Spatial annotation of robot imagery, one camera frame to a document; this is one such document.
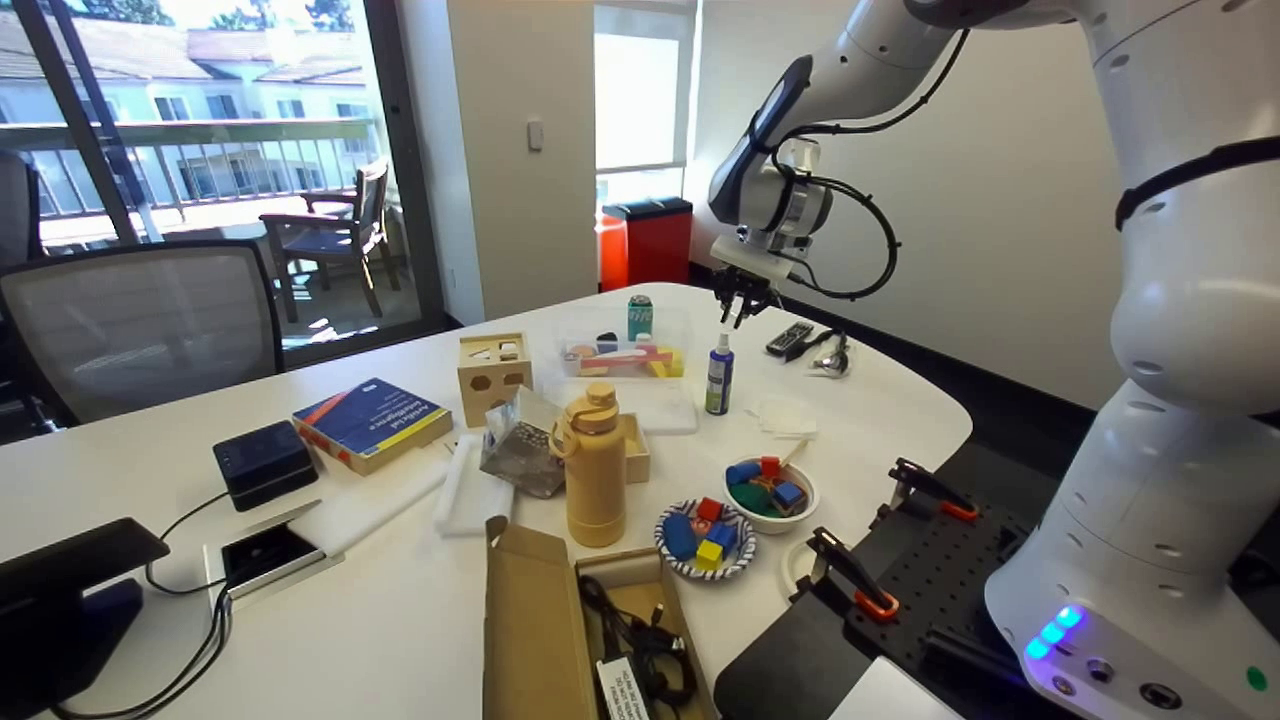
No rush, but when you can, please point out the white narrow tray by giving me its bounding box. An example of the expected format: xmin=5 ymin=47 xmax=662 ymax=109
xmin=438 ymin=430 xmax=522 ymax=538

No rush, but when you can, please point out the black cable bundle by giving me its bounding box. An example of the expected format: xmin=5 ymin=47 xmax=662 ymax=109
xmin=579 ymin=571 xmax=697 ymax=711

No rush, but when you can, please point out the wooden shape sorter box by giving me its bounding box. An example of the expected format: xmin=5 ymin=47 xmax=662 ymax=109
xmin=456 ymin=328 xmax=538 ymax=430

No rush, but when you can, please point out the grey mesh office chair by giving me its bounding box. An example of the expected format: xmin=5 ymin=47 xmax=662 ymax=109
xmin=0 ymin=236 xmax=286 ymax=430

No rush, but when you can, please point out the black remote control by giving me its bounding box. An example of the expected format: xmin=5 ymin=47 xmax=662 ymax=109
xmin=763 ymin=318 xmax=815 ymax=362

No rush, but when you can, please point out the white bowl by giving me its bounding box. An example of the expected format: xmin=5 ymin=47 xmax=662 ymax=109
xmin=719 ymin=457 xmax=823 ymax=534

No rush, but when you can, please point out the black office chair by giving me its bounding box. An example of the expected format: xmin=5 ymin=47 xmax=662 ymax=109
xmin=0 ymin=144 xmax=45 ymax=272

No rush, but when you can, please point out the green drink can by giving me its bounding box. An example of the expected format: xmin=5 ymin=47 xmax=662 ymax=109
xmin=623 ymin=293 xmax=662 ymax=342

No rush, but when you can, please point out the green toy block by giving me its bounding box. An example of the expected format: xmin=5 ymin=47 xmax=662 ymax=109
xmin=738 ymin=479 xmax=786 ymax=520

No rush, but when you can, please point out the dark patio chair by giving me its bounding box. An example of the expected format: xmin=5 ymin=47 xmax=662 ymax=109
xmin=257 ymin=157 xmax=400 ymax=318

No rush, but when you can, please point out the tan plastic bottle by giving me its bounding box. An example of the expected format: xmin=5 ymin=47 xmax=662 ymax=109
xmin=547 ymin=383 xmax=631 ymax=550

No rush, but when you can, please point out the white cloth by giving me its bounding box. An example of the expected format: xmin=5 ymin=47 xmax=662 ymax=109
xmin=740 ymin=389 xmax=820 ymax=445

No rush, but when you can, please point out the small wooden box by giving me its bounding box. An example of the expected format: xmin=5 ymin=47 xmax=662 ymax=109
xmin=615 ymin=410 xmax=657 ymax=486

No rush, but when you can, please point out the blue glue bottle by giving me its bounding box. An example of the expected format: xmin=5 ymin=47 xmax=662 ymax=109
xmin=702 ymin=332 xmax=740 ymax=421

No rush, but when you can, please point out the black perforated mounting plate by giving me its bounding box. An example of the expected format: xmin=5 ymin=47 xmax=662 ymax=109
xmin=713 ymin=435 xmax=1086 ymax=720

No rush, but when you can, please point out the grey crumpled packet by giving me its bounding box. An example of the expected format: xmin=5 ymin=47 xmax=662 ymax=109
xmin=478 ymin=421 xmax=567 ymax=504

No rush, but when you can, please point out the open cardboard box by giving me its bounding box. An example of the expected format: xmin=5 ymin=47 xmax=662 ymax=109
xmin=481 ymin=514 xmax=723 ymax=720

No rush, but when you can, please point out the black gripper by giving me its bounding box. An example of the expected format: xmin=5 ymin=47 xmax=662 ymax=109
xmin=713 ymin=262 xmax=777 ymax=332

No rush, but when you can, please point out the white tape roll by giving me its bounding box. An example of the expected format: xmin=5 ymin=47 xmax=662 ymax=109
xmin=777 ymin=534 xmax=830 ymax=601

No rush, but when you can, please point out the bowl of colourful items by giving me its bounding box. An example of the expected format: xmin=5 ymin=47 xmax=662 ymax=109
xmin=654 ymin=497 xmax=762 ymax=583

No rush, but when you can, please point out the black tablet stand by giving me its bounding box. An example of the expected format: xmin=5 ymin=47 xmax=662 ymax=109
xmin=0 ymin=514 xmax=172 ymax=720

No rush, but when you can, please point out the balcony railing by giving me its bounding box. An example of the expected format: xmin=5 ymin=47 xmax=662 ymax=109
xmin=0 ymin=115 xmax=383 ymax=242

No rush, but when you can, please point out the clear plastic toy bin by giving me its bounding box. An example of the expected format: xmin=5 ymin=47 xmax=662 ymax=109
xmin=556 ymin=332 xmax=688 ymax=383

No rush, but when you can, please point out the blue book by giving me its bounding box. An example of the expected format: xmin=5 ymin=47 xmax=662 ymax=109
xmin=291 ymin=374 xmax=462 ymax=479

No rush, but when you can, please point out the black smartphone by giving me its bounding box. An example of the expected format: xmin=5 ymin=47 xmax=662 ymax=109
xmin=215 ymin=520 xmax=331 ymax=601

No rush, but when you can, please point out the small black box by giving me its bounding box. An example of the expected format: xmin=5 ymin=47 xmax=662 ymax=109
xmin=213 ymin=421 xmax=323 ymax=514

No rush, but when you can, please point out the dark charging cable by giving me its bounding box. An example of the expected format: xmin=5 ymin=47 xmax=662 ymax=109
xmin=52 ymin=484 xmax=239 ymax=720

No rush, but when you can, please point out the black orange clamp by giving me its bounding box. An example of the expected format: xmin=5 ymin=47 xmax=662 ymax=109
xmin=805 ymin=524 xmax=904 ymax=626
xmin=888 ymin=457 xmax=983 ymax=526

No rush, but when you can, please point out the red cabinet black top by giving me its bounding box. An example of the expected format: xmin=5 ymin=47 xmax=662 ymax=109
xmin=622 ymin=197 xmax=702 ymax=289

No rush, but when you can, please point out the white flat board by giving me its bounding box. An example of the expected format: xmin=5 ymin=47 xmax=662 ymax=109
xmin=286 ymin=445 xmax=465 ymax=563

